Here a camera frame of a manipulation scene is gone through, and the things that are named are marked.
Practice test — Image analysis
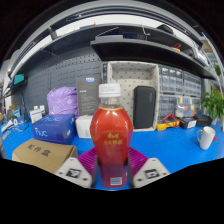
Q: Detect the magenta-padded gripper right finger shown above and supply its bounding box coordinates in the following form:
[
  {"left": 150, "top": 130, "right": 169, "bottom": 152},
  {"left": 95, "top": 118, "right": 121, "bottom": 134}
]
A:
[{"left": 128, "top": 147, "right": 171, "bottom": 188}]

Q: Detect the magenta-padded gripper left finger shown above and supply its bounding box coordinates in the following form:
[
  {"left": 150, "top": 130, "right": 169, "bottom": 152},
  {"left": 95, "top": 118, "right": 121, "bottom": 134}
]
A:
[{"left": 54, "top": 148, "right": 98, "bottom": 189}]

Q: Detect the red drink bottle white cap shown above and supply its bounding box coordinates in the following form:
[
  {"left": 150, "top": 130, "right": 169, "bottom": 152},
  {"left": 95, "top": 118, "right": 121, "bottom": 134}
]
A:
[{"left": 89, "top": 83, "right": 134, "bottom": 189}]

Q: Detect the brown cardboard box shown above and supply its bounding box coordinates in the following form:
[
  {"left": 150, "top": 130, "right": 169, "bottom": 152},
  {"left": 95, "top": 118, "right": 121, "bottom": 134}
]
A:
[{"left": 11, "top": 138, "right": 79, "bottom": 174}]

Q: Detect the blue product box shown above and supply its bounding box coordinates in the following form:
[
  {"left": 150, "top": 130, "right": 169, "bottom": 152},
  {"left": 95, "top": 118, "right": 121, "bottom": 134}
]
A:
[{"left": 31, "top": 113, "right": 77, "bottom": 145}]

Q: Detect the yellow multimeter with red leads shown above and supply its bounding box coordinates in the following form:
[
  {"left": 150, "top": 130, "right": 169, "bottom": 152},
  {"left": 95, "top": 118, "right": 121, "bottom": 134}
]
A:
[{"left": 155, "top": 113, "right": 181, "bottom": 132}]

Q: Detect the black box with white label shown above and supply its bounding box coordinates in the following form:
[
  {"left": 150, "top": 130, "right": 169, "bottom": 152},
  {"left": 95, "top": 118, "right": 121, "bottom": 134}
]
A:
[{"left": 178, "top": 116, "right": 198, "bottom": 130}]

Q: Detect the black zip case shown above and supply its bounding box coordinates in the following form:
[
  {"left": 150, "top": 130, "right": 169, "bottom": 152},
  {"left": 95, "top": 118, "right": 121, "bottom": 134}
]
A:
[{"left": 133, "top": 85, "right": 157, "bottom": 130}]

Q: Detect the white ceramic mug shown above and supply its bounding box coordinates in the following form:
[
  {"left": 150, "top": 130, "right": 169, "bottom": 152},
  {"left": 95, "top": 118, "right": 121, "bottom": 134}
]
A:
[{"left": 196, "top": 125, "right": 217, "bottom": 151}]

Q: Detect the small white carton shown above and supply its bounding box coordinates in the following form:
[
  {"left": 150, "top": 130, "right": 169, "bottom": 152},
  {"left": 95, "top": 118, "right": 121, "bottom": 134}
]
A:
[{"left": 29, "top": 105, "right": 46, "bottom": 124}]

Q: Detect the purple plastic bag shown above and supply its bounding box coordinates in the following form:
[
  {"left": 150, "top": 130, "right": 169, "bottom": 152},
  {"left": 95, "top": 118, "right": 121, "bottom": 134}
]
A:
[{"left": 46, "top": 86, "right": 80, "bottom": 118}]

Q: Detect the clear organiser with coloured parts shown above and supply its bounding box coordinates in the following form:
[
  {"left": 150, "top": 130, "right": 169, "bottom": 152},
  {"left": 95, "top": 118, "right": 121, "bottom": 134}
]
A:
[{"left": 175, "top": 95, "right": 196, "bottom": 118}]

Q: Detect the dark grey product box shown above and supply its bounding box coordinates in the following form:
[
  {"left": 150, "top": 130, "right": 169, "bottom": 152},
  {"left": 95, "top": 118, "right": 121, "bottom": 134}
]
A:
[{"left": 75, "top": 77, "right": 103, "bottom": 116}]

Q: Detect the green potted plant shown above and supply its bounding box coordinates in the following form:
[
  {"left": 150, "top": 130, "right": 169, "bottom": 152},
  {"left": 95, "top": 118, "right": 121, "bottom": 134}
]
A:
[{"left": 201, "top": 85, "right": 224, "bottom": 126}]

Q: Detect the white pegboard tray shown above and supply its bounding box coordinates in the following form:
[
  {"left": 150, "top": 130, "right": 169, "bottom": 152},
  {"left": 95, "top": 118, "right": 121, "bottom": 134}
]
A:
[{"left": 107, "top": 60, "right": 161, "bottom": 133}]

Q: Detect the black overhead bench shelf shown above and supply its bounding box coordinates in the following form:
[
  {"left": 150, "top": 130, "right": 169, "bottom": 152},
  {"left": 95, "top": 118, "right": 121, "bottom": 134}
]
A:
[{"left": 9, "top": 23, "right": 218, "bottom": 81}]

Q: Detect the yellow and red tool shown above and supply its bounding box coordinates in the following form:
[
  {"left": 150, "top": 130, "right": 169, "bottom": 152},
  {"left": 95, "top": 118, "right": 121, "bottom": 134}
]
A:
[{"left": 171, "top": 43, "right": 183, "bottom": 52}]

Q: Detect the white shelf unit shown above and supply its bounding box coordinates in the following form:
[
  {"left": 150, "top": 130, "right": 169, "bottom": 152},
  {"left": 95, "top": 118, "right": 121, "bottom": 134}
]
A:
[{"left": 201, "top": 39, "right": 224, "bottom": 81}]

